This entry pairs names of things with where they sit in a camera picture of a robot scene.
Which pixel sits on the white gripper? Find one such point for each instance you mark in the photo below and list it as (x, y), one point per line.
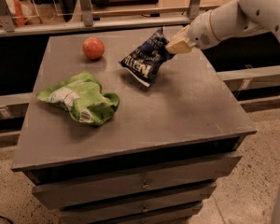
(200, 32)

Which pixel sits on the blue chip bag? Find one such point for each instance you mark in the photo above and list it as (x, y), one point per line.
(145, 61)

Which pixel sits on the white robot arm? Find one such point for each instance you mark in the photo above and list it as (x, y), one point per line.
(238, 18)

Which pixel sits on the green rice chip bag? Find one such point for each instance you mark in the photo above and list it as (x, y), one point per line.
(82, 97)

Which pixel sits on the orange white bag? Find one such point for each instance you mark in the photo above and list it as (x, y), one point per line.
(20, 13)

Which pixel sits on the red apple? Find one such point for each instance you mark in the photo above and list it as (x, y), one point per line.
(93, 48)

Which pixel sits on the grey drawer cabinet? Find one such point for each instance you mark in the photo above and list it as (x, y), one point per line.
(187, 113)

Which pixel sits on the bottom grey drawer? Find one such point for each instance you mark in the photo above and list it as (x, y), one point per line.
(157, 216)

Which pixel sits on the grey drawer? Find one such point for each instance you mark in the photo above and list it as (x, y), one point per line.
(137, 203)
(92, 188)
(157, 216)

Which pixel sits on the top grey drawer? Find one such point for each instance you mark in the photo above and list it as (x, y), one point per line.
(92, 188)

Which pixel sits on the middle grey drawer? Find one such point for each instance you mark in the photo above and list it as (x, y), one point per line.
(137, 203)

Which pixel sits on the metal railing frame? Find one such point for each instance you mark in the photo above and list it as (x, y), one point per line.
(88, 24)

